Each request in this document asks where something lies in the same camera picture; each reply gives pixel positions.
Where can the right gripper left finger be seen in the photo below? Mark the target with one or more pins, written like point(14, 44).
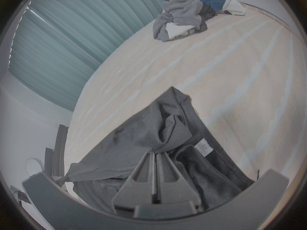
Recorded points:
point(129, 195)

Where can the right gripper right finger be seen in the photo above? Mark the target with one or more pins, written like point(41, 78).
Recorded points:
point(182, 195)

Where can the black T-shirt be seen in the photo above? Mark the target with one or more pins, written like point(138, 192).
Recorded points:
point(134, 140)

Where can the pile of clothes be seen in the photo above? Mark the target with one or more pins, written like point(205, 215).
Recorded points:
point(182, 13)

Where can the bed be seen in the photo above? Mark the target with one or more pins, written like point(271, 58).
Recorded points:
point(215, 68)

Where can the blue-green curtain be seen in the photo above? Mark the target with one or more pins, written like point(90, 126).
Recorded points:
point(72, 44)

